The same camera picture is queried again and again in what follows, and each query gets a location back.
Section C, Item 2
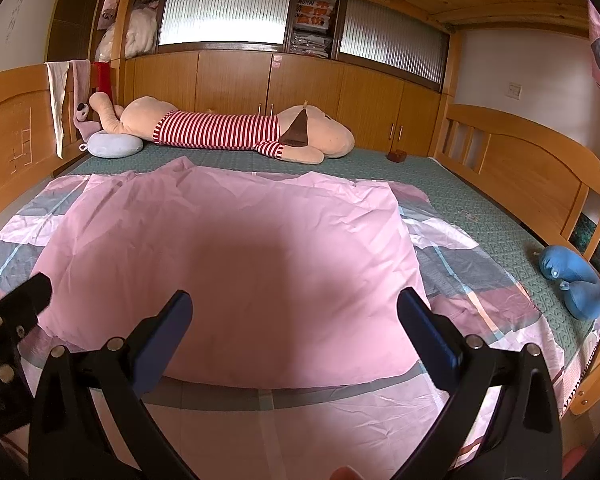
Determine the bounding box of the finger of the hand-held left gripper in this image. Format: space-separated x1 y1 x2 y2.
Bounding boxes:
0 272 53 361

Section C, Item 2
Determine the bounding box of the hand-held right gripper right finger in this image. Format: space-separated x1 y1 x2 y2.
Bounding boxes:
395 287 563 480

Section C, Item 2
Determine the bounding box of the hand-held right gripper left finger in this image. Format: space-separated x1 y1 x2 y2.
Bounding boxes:
27 290 201 480

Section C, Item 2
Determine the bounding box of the pink jacket with black stripes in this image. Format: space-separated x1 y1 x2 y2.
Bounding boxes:
37 157 431 391

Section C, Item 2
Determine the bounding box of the pink grey plaid bed sheet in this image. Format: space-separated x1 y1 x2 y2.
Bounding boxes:
0 170 566 480

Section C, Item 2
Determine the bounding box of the green patterned bed mat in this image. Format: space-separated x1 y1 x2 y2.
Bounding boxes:
65 145 600 361

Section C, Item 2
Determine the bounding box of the blue plush neck pillow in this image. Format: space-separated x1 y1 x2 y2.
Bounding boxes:
537 245 600 321

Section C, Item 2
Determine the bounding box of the light blue neck pillow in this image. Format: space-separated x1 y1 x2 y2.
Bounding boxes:
80 130 145 158

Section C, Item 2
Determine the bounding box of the purple plush toy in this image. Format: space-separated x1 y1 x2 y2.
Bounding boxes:
74 102 98 143

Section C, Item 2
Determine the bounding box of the coral pink cloth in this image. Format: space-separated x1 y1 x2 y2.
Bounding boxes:
562 447 598 480

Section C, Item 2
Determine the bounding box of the white towel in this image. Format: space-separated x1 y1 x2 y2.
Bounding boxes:
45 61 71 158

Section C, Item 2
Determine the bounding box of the large plush dog striped shirt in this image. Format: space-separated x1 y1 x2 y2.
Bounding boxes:
89 92 356 163

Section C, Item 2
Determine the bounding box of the pink towel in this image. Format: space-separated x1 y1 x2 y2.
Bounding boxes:
69 59 93 126

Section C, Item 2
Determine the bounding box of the red cloth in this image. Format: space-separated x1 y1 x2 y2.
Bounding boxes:
92 61 113 103

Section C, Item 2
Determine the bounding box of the wooden cabinet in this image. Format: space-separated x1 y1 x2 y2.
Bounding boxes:
122 50 448 158

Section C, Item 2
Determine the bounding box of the wooden shelf unit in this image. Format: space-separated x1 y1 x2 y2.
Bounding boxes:
42 0 131 66

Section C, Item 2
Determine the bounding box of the ribbed glass pane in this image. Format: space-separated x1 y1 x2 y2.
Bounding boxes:
339 10 448 92
159 0 287 46

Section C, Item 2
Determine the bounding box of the pink printed bag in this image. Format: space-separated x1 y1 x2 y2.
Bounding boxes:
99 0 121 31

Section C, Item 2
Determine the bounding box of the stack of folded bags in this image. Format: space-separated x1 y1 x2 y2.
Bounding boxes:
290 0 338 56

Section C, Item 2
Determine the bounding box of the wooden bed frame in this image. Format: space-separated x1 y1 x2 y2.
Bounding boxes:
0 25 600 416

